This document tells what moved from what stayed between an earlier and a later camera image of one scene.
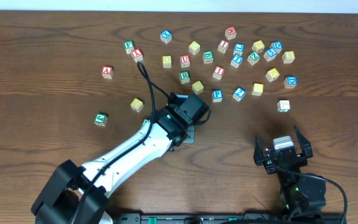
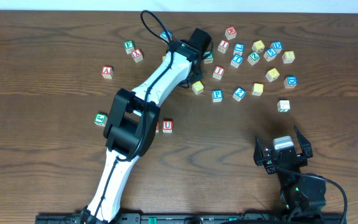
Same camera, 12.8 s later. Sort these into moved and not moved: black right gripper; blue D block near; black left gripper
Moved: black left gripper
Not moved: blue D block near; black right gripper
